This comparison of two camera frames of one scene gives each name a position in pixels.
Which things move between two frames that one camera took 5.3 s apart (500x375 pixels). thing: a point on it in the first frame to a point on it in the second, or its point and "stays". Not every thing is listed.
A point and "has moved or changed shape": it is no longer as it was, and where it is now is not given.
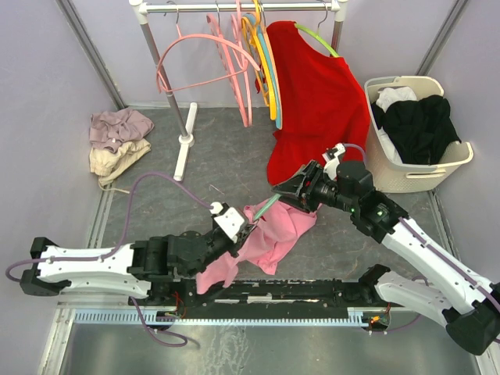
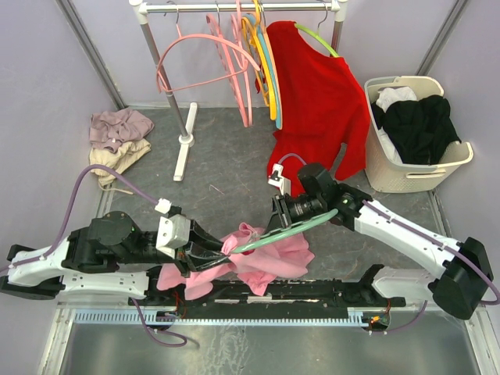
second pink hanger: x=237 y=31 stays
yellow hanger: x=252 y=25 stays
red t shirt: x=323 y=103 stays
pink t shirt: x=277 y=228 has moved or changed shape
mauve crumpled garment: x=109 y=130 stays
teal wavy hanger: x=267 y=205 to x=281 y=233
